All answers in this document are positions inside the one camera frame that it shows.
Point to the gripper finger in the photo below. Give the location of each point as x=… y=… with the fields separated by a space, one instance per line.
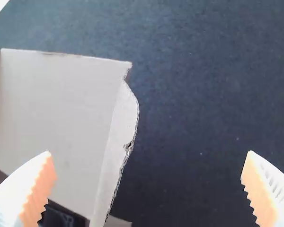
x=269 y=191
x=11 y=198

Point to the cardboard box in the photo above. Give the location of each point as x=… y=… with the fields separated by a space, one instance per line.
x=61 y=106

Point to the black mat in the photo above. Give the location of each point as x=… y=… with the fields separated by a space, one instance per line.
x=203 y=94

